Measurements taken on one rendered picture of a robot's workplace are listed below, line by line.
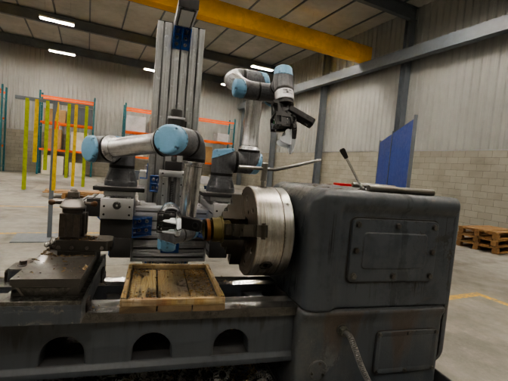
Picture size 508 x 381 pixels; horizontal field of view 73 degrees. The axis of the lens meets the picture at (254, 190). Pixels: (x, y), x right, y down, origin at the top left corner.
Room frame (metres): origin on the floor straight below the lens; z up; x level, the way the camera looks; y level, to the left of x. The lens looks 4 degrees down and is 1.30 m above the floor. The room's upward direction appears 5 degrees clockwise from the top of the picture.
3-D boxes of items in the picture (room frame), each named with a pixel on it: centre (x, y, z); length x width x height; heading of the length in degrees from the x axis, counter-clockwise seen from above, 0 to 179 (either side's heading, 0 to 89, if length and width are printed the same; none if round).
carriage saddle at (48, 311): (1.05, 0.62, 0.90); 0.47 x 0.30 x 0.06; 16
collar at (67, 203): (1.14, 0.59, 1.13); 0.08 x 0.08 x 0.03
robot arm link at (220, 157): (1.84, 0.17, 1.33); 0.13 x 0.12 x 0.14; 105
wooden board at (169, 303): (1.15, 0.25, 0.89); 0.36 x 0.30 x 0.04; 16
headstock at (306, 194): (1.36, -0.41, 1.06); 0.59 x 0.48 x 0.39; 106
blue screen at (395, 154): (7.47, -2.86, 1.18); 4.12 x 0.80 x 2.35; 168
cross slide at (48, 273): (1.07, 0.58, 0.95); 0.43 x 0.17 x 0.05; 16
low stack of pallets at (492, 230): (7.54, -5.27, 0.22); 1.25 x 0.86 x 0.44; 119
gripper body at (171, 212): (1.24, 0.30, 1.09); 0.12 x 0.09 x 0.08; 16
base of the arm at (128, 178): (1.69, 0.65, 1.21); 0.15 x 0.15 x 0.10
